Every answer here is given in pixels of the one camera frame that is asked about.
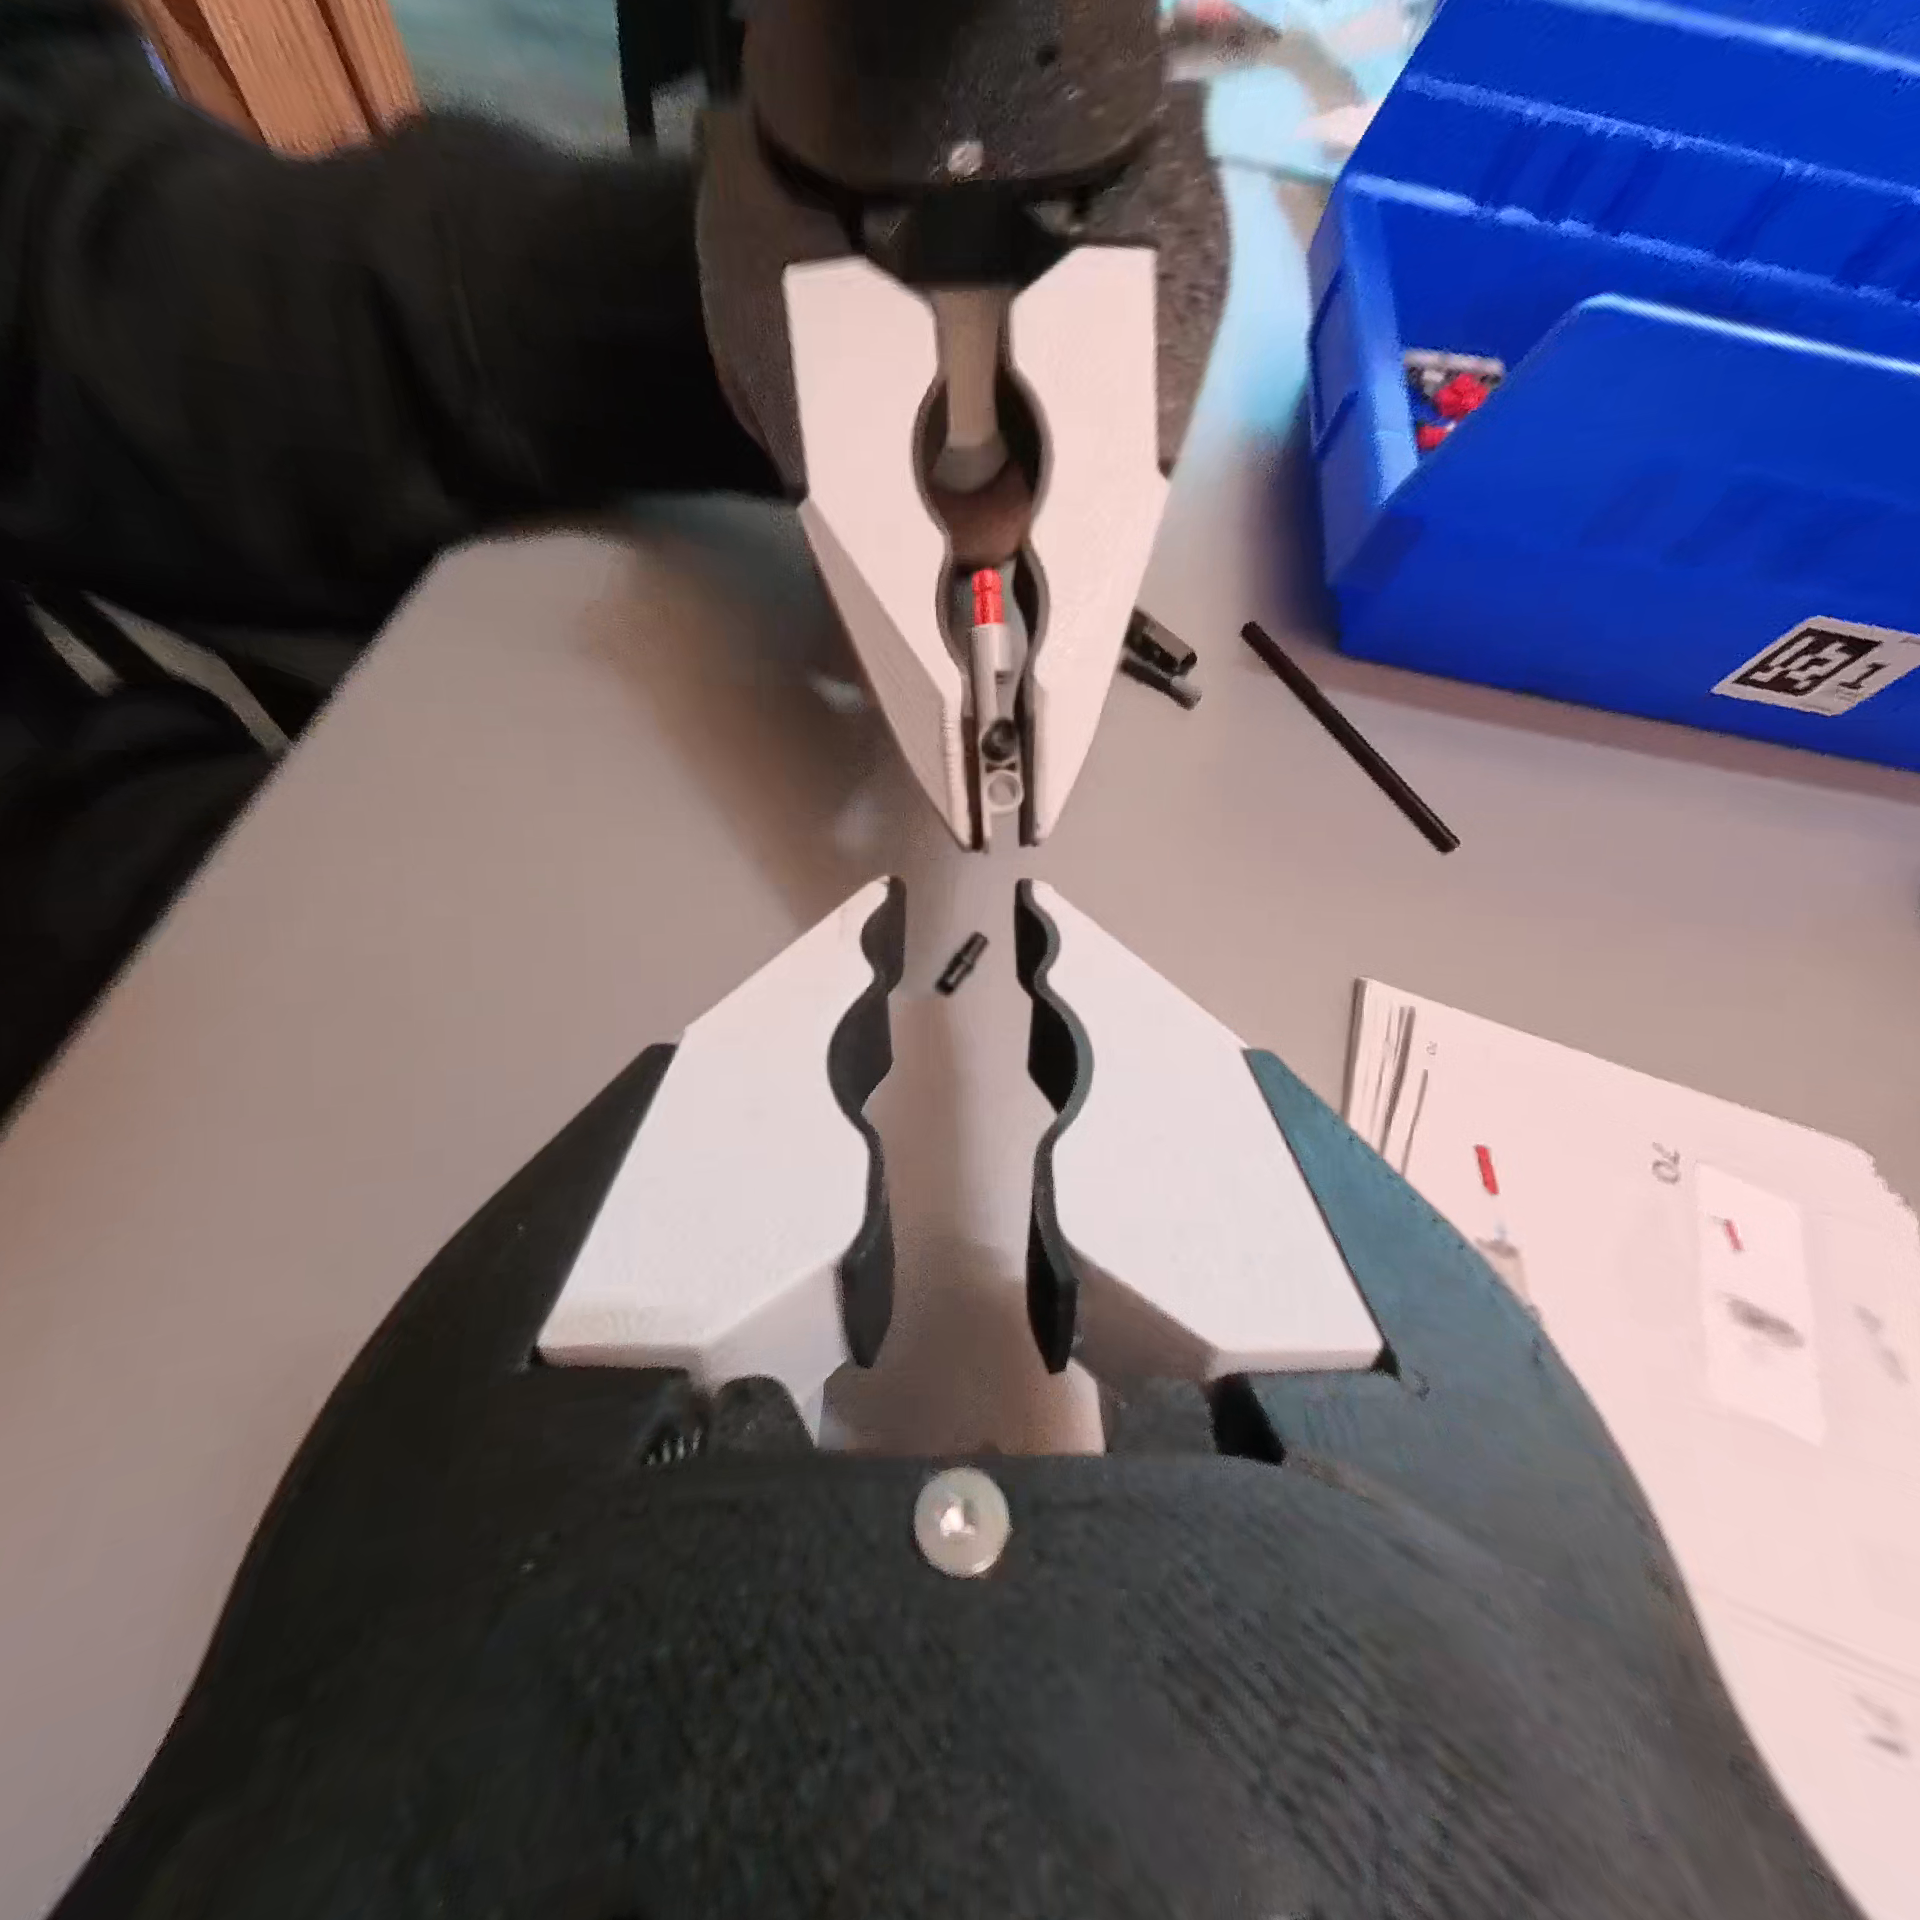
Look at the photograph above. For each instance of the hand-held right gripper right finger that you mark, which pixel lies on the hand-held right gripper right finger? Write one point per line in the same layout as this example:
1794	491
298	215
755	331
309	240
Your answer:
1201	1201

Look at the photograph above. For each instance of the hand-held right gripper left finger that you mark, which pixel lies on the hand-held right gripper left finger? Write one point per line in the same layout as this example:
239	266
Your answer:
707	1201

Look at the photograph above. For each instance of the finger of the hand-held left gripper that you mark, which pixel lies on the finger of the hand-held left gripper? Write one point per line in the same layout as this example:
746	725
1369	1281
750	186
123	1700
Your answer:
863	495
1102	495

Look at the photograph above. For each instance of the red toy pin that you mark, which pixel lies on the red toy pin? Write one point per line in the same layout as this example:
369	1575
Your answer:
987	595

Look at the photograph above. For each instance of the grey toy beam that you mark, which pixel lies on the grey toy beam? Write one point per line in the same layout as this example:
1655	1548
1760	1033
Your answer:
999	777

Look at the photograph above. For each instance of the black toy beam with holes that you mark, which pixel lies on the black toy beam with holes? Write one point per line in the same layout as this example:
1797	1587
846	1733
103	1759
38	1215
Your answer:
1164	647

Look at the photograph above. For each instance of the small dark toy connector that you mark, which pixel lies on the small dark toy connector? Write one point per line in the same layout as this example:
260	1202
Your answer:
1170	689

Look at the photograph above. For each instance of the long black toy axle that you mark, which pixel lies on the long black toy axle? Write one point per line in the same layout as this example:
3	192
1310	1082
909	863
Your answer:
1352	738

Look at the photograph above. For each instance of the red toy pieces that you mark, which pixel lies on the red toy pieces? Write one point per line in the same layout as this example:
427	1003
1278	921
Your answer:
1452	397

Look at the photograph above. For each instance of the white instruction booklet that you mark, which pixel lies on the white instruction booklet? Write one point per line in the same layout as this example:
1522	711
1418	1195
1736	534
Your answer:
1681	1201

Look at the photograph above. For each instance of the blue plastic parts bin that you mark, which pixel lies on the blue plastic parts bin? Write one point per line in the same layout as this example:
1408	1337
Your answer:
1648	523

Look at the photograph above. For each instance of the wooden furniture leg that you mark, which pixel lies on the wooden furniture leg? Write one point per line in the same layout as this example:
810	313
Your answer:
285	66

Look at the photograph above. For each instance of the white printed tag sticker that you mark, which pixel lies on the white printed tag sticker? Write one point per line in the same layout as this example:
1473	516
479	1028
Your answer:
1813	668

